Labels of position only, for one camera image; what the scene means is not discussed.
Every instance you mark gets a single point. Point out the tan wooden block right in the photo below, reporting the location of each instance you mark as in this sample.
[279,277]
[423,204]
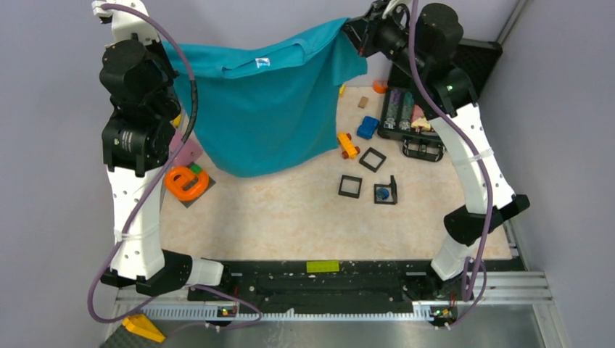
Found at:
[363,102]

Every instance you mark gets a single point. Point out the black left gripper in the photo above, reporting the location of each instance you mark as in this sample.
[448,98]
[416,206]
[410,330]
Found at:
[158,48]

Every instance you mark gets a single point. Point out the pink plastic toy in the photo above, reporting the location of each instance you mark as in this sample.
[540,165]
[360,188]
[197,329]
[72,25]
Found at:
[190,152]

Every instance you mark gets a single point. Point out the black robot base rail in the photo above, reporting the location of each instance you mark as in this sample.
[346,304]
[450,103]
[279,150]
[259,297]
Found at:
[355,288]

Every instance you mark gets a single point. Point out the teal garment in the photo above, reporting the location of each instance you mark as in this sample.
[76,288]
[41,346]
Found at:
[257,121]

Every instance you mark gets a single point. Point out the orange plastic toy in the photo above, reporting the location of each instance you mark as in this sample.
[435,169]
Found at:
[185,183]

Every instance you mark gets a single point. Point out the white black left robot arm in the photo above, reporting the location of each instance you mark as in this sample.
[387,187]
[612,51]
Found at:
[139,77]

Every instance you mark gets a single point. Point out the blue toy car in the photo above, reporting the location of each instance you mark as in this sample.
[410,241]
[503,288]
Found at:
[367,128]

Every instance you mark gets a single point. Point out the orange tape roll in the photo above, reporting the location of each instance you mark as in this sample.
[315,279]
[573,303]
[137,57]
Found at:
[380,86]

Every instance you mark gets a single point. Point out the yellow toy car red wheels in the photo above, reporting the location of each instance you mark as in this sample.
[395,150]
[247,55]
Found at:
[349,150]

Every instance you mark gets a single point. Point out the black square frame left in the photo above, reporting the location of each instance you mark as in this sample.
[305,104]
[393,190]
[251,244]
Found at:
[350,186]

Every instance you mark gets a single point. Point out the black square frame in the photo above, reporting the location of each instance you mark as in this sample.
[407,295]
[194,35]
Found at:
[350,186]
[372,160]

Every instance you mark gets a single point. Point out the yellow wedge block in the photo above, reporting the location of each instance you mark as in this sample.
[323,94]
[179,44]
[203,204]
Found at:
[140,325]

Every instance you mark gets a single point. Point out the black square frame far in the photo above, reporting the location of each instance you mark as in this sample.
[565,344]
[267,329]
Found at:
[372,160]

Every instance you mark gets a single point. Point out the green label strip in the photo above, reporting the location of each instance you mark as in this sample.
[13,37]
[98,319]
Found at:
[322,266]

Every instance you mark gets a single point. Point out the white garment tag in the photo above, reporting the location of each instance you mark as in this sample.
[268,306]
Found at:
[262,62]

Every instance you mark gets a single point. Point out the black folded frame stand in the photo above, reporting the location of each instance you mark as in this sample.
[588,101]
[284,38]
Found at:
[392,187]

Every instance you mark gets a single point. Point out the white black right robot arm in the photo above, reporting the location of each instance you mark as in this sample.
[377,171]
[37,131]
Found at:
[422,42]

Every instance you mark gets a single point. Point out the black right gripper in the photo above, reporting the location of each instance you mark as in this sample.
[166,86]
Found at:
[365,29]

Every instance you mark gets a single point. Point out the dark grey mat under toy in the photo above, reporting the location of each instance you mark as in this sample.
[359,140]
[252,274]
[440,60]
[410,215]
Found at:
[189,203]

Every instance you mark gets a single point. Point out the small yellow block at wall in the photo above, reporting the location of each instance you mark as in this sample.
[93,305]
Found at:
[176,123]

